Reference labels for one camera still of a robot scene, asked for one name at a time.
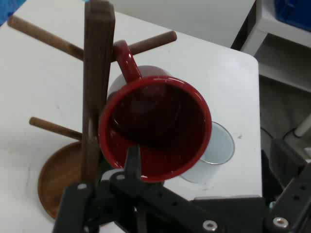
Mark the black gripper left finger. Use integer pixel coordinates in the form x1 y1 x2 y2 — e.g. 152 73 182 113
52 145 219 233

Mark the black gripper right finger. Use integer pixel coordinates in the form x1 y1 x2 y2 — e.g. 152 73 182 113
264 165 311 233

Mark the red enamel mug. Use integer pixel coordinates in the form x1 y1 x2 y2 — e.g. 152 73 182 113
98 40 212 183

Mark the white enamel mug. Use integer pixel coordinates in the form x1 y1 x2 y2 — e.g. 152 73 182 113
179 121 236 185

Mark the dark wooden mug tree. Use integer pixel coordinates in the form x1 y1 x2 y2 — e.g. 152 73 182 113
7 0 177 220

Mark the white shelf unit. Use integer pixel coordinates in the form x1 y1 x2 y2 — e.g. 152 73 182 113
230 0 311 93

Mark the blue storage bin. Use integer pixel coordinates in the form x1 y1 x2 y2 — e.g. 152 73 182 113
274 0 311 25

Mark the cyan foam mat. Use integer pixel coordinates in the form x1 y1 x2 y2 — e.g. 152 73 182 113
0 0 28 26

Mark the thin black floor cable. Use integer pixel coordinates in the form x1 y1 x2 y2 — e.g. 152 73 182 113
259 126 298 142

